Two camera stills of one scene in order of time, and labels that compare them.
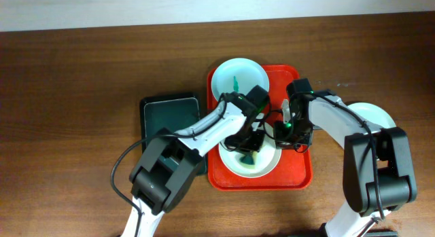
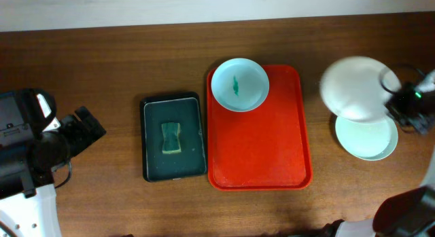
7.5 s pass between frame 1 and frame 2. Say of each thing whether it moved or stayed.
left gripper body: moved
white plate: moved
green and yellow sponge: moved
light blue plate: stayed
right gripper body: moved
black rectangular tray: stayed
